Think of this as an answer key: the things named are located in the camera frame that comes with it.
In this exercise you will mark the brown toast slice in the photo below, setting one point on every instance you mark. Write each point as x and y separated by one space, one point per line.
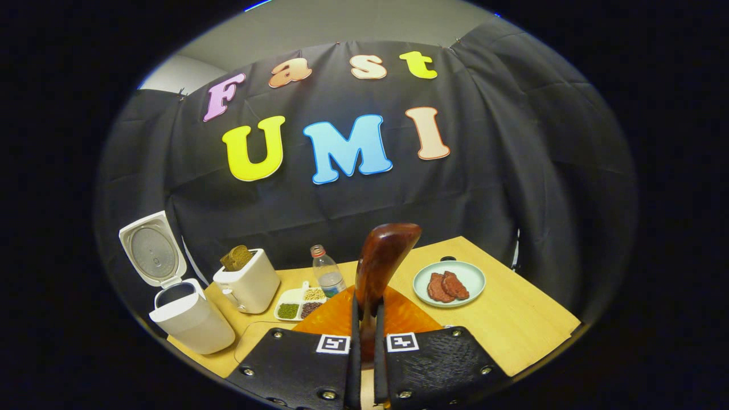
228 262
244 255

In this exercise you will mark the white divided grain tray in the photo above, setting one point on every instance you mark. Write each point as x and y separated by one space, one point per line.
296 296

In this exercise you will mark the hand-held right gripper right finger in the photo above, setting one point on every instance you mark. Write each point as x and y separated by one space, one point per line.
380 376

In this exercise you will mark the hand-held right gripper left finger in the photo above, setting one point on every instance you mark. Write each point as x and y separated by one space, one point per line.
355 376

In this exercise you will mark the black backdrop cloth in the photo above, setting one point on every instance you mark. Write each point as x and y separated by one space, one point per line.
512 171

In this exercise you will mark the white toaster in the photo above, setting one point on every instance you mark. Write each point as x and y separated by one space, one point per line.
253 285

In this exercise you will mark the pale green plate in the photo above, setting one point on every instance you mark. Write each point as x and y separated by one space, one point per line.
470 276

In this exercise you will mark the white rice cooker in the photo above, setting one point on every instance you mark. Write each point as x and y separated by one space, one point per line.
193 324

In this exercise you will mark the clear plastic water bottle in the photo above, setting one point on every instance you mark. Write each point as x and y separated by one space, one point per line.
329 273

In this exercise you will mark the brown wooden spoon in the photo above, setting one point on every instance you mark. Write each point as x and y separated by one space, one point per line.
384 256

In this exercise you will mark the red meat slice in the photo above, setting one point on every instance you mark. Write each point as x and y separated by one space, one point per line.
437 287
457 286

